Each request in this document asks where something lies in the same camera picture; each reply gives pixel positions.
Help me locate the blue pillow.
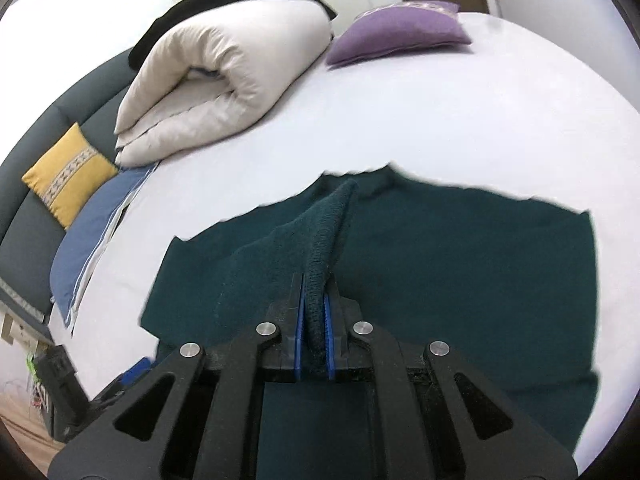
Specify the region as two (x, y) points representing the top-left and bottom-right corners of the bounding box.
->
(49, 162), (161, 336)

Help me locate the grey padded headboard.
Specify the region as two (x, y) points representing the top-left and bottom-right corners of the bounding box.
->
(0, 50), (141, 346)

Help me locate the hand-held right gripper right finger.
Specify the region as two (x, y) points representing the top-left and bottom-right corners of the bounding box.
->
(322, 280), (578, 480)

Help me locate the dark bedside cabinet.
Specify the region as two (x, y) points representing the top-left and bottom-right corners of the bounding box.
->
(30, 345), (92, 443)

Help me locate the yellow patterned cushion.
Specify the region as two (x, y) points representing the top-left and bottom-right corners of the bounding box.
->
(21, 122), (120, 231)

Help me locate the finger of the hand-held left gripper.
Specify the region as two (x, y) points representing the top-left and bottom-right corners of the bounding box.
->
(89, 356), (157, 413)

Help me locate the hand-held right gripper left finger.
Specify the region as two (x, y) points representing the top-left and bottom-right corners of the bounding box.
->
(48, 272), (306, 480)

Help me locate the purple pillow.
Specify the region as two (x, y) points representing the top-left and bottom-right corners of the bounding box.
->
(325, 1), (473, 68)

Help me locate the dark green towel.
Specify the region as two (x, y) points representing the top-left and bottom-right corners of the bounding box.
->
(140, 162), (601, 480)

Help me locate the beige rolled duvet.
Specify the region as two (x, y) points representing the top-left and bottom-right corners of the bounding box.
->
(114, 0), (335, 168)

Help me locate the black cloth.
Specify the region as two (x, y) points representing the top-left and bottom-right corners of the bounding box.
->
(127, 0), (338, 68)

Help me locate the bed with white sheet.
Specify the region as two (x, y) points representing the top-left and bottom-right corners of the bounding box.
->
(50, 10), (640, 466)

